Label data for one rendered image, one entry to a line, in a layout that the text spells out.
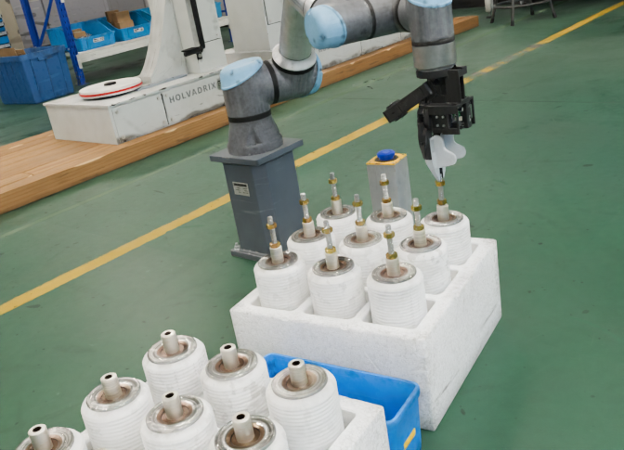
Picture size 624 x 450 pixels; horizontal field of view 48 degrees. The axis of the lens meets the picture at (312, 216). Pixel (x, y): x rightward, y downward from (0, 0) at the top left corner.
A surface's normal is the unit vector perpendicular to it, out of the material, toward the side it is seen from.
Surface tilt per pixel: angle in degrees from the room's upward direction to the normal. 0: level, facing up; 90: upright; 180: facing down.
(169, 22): 90
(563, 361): 0
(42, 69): 92
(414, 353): 90
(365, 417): 0
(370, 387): 88
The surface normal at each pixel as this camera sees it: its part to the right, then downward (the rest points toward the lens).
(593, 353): -0.16, -0.92
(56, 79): 0.81, 0.12
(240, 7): -0.64, 0.37
